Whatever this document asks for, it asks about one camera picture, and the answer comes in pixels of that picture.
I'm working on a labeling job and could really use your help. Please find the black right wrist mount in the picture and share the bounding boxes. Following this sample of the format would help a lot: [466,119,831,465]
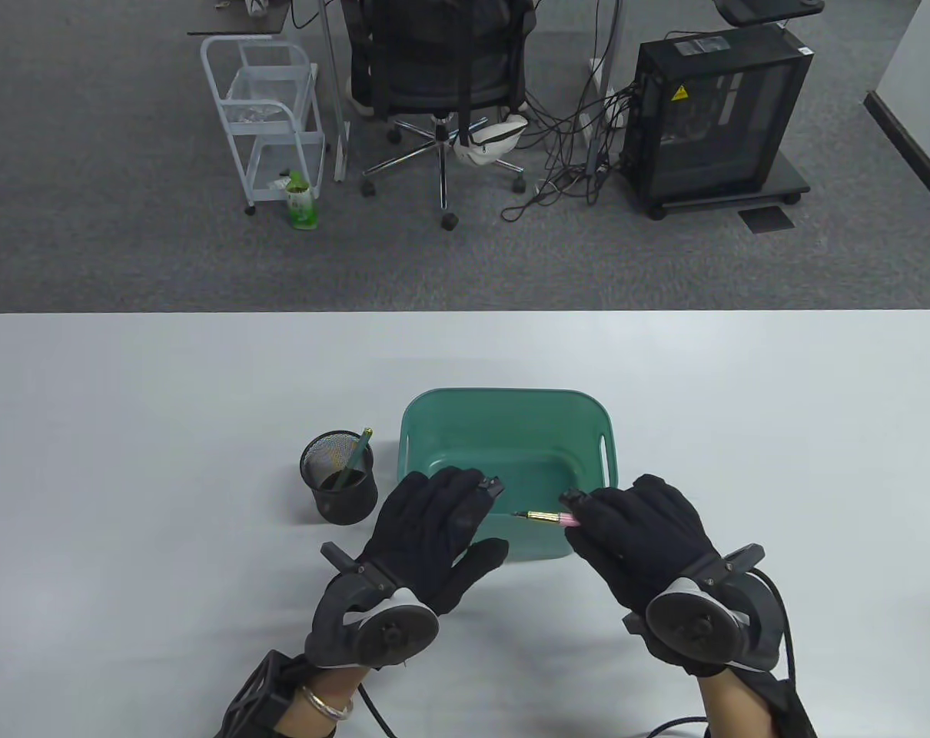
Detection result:
[757,669,819,738]

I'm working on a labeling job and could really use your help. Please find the black stand base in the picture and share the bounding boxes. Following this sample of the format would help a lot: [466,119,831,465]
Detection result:
[715,0,825,28]

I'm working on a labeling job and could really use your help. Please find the black left wrist mount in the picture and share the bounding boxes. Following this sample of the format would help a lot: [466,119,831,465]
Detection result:
[223,650,312,738]

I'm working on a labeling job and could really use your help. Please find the black office chair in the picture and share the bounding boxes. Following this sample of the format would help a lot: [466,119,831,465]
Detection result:
[340,0,539,231]

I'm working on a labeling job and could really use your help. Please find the dark desk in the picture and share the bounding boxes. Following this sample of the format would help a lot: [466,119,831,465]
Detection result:
[187,0,293,37]

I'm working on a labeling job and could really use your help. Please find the green plastic bottle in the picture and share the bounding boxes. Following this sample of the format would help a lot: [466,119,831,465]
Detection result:
[284,171,320,230]

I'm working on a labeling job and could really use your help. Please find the green fountain pen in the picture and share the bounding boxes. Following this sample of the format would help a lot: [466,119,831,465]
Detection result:
[336,427,374,489]

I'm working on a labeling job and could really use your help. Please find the person's left forearm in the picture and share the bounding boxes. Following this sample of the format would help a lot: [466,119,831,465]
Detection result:
[273,665,370,738]

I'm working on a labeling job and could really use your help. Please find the white desk leg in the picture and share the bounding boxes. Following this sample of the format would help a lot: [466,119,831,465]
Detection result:
[321,0,350,183]
[588,0,627,155]

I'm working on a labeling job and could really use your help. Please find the silver bracelet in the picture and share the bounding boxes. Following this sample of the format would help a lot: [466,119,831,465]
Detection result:
[301,684,355,721]

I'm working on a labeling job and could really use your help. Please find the tangle of black cables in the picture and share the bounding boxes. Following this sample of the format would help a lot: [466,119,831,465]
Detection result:
[500,77,643,224]

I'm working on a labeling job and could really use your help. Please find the black floor plate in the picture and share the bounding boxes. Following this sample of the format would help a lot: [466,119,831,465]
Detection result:
[738,206,795,234]

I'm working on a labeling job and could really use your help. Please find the grey hand tracker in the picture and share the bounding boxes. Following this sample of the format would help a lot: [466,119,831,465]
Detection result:
[304,542,440,670]
[623,544,785,677]

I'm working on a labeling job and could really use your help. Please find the person's right forearm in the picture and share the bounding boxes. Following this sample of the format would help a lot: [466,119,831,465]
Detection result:
[696,673,773,738]

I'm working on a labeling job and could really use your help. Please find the black glove cable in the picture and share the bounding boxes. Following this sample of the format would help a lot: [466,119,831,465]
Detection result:
[356,680,400,738]
[646,569,798,738]

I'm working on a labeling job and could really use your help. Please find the grey left hand tracker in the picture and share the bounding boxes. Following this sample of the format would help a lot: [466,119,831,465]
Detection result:
[304,542,440,670]

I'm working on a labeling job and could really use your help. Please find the white helmet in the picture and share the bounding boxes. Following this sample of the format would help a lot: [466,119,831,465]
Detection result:
[451,115,529,168]

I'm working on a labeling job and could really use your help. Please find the black wheeled platform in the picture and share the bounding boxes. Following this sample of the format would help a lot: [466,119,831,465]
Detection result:
[619,150,812,221]

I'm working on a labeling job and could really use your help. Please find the person's right hand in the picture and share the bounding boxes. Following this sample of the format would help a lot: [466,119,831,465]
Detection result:
[561,474,721,608]

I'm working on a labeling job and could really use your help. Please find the white rolling cart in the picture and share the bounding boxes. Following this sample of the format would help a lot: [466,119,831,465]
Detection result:
[200,36,327,216]

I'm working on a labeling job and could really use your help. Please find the person's left hand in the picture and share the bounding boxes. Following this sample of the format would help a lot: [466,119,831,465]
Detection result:
[355,467,510,616]

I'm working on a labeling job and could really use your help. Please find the black left glove cable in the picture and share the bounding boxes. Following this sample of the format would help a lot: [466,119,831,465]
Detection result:
[356,680,400,738]

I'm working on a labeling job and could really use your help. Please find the black wrist mount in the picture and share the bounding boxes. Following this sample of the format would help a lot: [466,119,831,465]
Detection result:
[757,669,819,738]
[223,650,312,738]

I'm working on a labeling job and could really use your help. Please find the grey right hand tracker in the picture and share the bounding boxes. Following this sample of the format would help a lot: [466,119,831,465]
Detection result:
[623,544,785,677]

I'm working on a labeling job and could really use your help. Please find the green plastic basket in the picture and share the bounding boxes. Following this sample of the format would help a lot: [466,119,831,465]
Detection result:
[398,387,619,560]

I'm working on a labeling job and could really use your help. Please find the black computer tower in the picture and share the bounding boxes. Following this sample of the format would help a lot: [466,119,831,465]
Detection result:
[623,23,815,208]

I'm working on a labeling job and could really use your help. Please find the black right glove cable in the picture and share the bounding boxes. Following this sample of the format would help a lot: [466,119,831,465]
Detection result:
[646,569,798,738]

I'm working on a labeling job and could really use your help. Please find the black mesh pen holder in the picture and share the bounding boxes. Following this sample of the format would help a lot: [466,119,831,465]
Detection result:
[300,430,379,527]

